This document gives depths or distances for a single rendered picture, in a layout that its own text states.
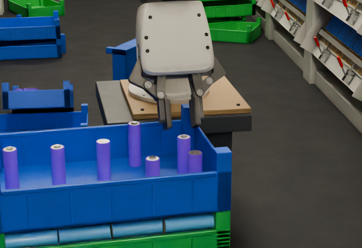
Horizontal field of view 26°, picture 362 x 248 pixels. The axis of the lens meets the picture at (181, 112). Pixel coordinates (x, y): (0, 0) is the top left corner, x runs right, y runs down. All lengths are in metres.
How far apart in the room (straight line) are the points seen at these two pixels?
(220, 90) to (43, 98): 0.71
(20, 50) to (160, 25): 2.29
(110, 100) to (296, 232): 0.52
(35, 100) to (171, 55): 1.36
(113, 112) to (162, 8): 0.71
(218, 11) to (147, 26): 2.63
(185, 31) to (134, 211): 0.25
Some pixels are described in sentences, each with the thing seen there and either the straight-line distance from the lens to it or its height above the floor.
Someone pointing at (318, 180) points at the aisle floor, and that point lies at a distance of 2.11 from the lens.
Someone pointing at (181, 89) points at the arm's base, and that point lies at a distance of 1.78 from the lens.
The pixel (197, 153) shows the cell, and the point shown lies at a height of 0.47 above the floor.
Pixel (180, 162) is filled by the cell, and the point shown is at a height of 0.43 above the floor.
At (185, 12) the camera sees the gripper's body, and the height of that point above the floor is 0.62.
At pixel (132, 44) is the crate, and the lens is 2.67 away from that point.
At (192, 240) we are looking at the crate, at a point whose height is 0.36.
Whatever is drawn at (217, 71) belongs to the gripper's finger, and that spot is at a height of 0.54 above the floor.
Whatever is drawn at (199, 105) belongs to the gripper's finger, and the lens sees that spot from 1.06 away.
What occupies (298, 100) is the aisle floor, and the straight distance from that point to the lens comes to 2.75.
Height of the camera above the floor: 0.84
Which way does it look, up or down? 19 degrees down
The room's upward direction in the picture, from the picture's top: straight up
